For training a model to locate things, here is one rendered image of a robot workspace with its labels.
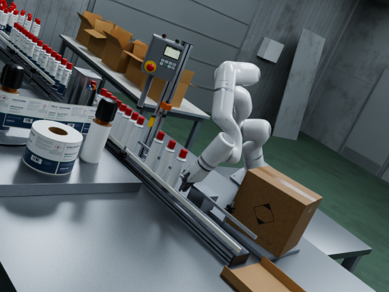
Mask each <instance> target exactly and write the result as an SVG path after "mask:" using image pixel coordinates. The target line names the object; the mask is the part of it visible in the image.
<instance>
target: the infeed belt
mask: <svg viewBox="0 0 389 292"><path fill-rule="evenodd" d="M52 92H53V93H54V94H56V95H57V96H58V97H59V98H60V99H61V100H62V101H63V98H62V95H59V94H57V92H55V91H52ZM107 141H108V142H109V143H110V144H111V145H112V146H114V147H115V148H116V149H117V150H118V151H119V152H120V151H122V150H121V149H120V148H119V147H118V146H117V145H115V144H113V143H112V141H111V140H109V139H107ZM126 158H127V159H128V160H129V161H130V162H131V163H132V164H133V165H134V166H136V167H137V168H138V169H139V170H140V171H141V172H143V173H144V174H145V175H146V176H147V177H148V178H149V179H150V180H151V181H152V182H154V183H155V184H156V185H157V186H158V187H159V188H160V189H161V190H162V191H163V192H165V193H166V194H167V195H168V196H169V197H170V198H171V199H172V200H173V201H174V202H176V203H177V204H178V205H179V206H180V207H181V208H183V209H184V210H185V211H186V212H187V213H188V214H189V215H190V216H191V217H192V218H194V219H195V220H196V221H197V222H198V223H199V224H200V225H201V226H202V227H203V228H205V229H206V230H207V231H208V232H209V233H210V234H211V235H212V236H213V237H214V238H216V239H217V240H218V241H219V242H220V243H221V244H223V245H224V246H225V247H226V248H227V249H228V250H229V251H230V252H231V253H232V254H234V255H235V256H236V257H238V256H242V255H246V254H248V252H247V251H245V250H244V249H243V248H242V247H241V246H240V245H239V244H238V243H236V242H235V241H234V240H233V239H232V238H231V237H230V236H229V235H227V234H226V233H225V232H224V231H223V233H224V234H226V235H227V236H228V237H229V238H231V240H232V241H234V242H235V243H236V244H237V245H238V246H240V247H241V251H240V252H239V253H238V252H237V251H235V250H234V249H233V248H232V247H231V246H229V245H228V244H227V243H226V242H225V241H224V240H223V239H222V238H221V237H219V236H218V235H217V234H216V233H215V232H214V231H213V230H212V229H211V228H209V227H208V226H207V225H206V224H205V223H203V222H202V220H201V219H199V218H198V217H197V216H196V215H195V214H193V213H192V212H191V211H190V210H189V209H188V208H187V207H186V206H185V205H183V204H182V203H181V202H180V201H179V200H178V199H177V198H176V197H175V196H173V195H172V194H171V193H170V192H169V191H166V190H165V189H164V188H163V186H162V185H161V184H160V183H159V182H157V181H156V180H154V179H153V177H152V176H151V175H150V174H149V173H147V172H146V171H145V170H143V169H142V167H141V166H140V165H139V164H137V163H136V162H135V161H134V160H133V159H131V158H130V157H129V156H126ZM174 190H175V191H177V190H176V189H174ZM177 192H178V191H177ZM178 193H179V192H178ZM179 194H180V193H179ZM180 195H181V194H180ZM181 196H182V195H181ZM182 197H183V196H182ZM183 198H184V199H186V198H185V197H183ZM186 200H187V199H186ZM187 201H188V200H187ZM188 202H189V201H188ZM189 203H190V202H189ZM190 204H191V203H190ZM191 205H192V204H191ZM192 206H193V207H195V206H194V205H192ZM195 208H196V207H195ZM196 209H197V208H196ZM197 210H198V211H199V212H200V213H201V214H203V213H202V212H201V211H200V210H199V209H197ZM203 215H204V214H203ZM204 216H205V215H204ZM205 217H206V218H207V219H209V218H208V217H207V216H205ZM209 220H210V219H209ZM210 221H211V220H210ZM211 222H212V221H211ZM212 223H213V222H212ZM213 224H214V223H213ZM214 225H215V226H216V227H218V226H217V225H216V224H214ZM218 228H219V227H218ZM219 229H220V228H219ZM220 230H221V229H220ZM221 231H222V230H221Z"/></svg>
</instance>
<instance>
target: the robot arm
mask: <svg viewBox="0 0 389 292"><path fill-rule="evenodd" d="M259 80H260V70H259V68H258V67H257V66H256V65H254V64H251V63H243V62H234V61H225V62H223V63H222V64H221V65H220V66H219V67H218V68H217V69H216V70H215V72H214V74H213V81H214V84H215V88H214V98H213V104H212V120H213V121H214V122H215V123H216V124H217V125H218V126H219V127H220V128H221V129H222V130H223V131H224V132H220V133H219V134H218V135H217V136H216V137H215V138H214V140H213V141H212V142H211V144H210V145H209V146H208V147H207V148H206V149H205V150H204V151H203V153H202V154H201V155H200V156H199V157H198V160H197V161H195V162H194V163H193V164H191V165H190V166H189V167H188V168H187V169H186V170H185V171H184V173H183V174H182V175H183V176H185V177H184V178H183V179H182V182H183V184H182V185H181V186H180V188H181V190H182V192H186V191H187V190H188V189H189V188H190V187H191V186H192V185H193V184H194V183H199V182H202V181H203V180H204V179H205V178H206V177H207V176H208V174H209V173H210V171H212V170H214V169H215V168H216V167H217V166H218V165H219V163H221V162H226V163H229V164H232V165H234V164H236V163H238V162H239V160H240V158H241V155H242V159H243V165H244V170H243V171H242V172H241V174H240V180H241V182H242V180H243V178H244V176H245V174H246V172H247V170H249V169H254V168H257V167H264V166H265V164H264V160H263V152H262V145H263V144H264V143H265V142H266V141H267V140H268V139H269V137H270V134H271V126H270V123H269V122H268V121H266V120H264V119H247V118H248V117H249V115H250V113H251V111H252V101H251V96H250V94H249V92H248V91H247V90H246V89H244V88H243V87H241V86H251V85H254V84H256V83H257V82H258V81H259ZM232 111H233V116H232ZM242 141H246V142H245V143H244V144H243V145H242Z"/></svg>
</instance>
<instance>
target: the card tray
mask: <svg viewBox="0 0 389 292"><path fill-rule="evenodd" d="M221 275H222V276H223V277H224V278H225V279H226V280H227V281H228V282H229V283H230V284H231V285H232V286H233V287H235V288H236V289H237V290H238V291H239V292H306V291H305V290H304V289H303V288H301V287H300V286H299V285H298V284H297V283H296V282H294V281H293V280H292V279H291V278H290V277H289V276H288V275H286V274H285V273H284V272H283V271H282V270H281V269H279V268H278V267H277V266H276V265H274V264H273V263H272V262H271V261H270V260H269V259H267V258H266V257H265V256H263V257H262V259H261V261H260V263H257V264H253V265H249V266H246V267H242V268H238V269H234V270H230V269H229V268H228V267H227V266H226V265H225V266H224V268H223V270H222V272H221Z"/></svg>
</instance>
